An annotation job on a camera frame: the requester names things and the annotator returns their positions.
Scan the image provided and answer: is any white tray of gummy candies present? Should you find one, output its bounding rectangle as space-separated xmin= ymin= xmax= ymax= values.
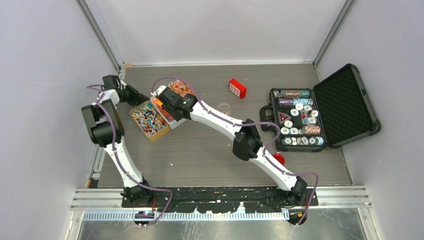
xmin=150 ymin=96 xmax=186 ymax=130

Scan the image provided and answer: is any yellow plastic scoop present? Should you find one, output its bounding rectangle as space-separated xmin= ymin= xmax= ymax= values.
xmin=152 ymin=97 xmax=163 ymax=108

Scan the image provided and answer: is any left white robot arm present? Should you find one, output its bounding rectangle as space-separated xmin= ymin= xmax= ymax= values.
xmin=81 ymin=75 xmax=154 ymax=207

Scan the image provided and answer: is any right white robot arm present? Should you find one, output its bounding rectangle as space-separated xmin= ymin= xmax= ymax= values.
xmin=151 ymin=85 xmax=307 ymax=205

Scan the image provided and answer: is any yellow tray of wrapped candies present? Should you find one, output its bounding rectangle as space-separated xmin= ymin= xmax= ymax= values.
xmin=129 ymin=100 xmax=171 ymax=142

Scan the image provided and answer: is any pink tray of lollipops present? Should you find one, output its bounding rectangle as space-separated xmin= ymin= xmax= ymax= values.
xmin=168 ymin=79 xmax=195 ymax=97

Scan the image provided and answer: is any clear plastic jar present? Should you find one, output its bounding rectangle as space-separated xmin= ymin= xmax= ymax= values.
xmin=216 ymin=102 xmax=232 ymax=116

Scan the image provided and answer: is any red toy brick block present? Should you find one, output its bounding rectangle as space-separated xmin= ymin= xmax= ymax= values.
xmin=228 ymin=78 xmax=247 ymax=99

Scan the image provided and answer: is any red jar lid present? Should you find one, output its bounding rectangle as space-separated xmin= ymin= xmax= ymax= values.
xmin=272 ymin=153 xmax=285 ymax=165

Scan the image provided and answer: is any black poker chip case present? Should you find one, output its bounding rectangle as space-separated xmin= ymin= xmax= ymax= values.
xmin=259 ymin=63 xmax=382 ymax=152

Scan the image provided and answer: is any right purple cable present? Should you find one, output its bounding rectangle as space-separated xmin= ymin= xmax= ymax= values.
xmin=151 ymin=76 xmax=320 ymax=227

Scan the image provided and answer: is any purple cable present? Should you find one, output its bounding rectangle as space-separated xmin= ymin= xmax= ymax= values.
xmin=86 ymin=84 xmax=174 ymax=227
xmin=151 ymin=76 xmax=320 ymax=227

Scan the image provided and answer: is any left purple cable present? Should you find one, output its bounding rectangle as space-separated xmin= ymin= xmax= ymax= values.
xmin=86 ymin=84 xmax=174 ymax=227

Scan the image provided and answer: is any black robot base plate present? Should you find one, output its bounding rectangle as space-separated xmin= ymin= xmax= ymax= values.
xmin=120 ymin=186 xmax=319 ymax=214

